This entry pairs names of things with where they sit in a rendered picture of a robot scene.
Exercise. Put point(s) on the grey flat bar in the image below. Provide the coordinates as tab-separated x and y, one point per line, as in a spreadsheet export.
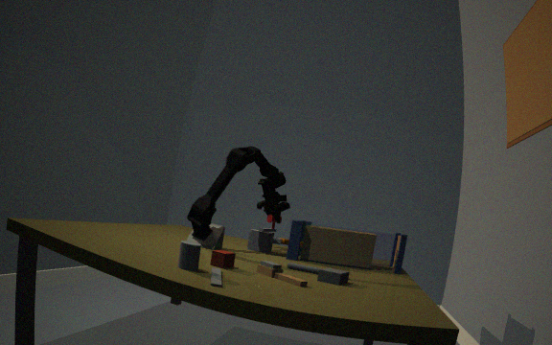
216	277

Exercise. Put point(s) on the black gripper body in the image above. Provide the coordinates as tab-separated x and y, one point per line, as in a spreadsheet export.
271	201

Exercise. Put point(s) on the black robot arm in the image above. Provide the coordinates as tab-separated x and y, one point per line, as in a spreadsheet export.
204	208

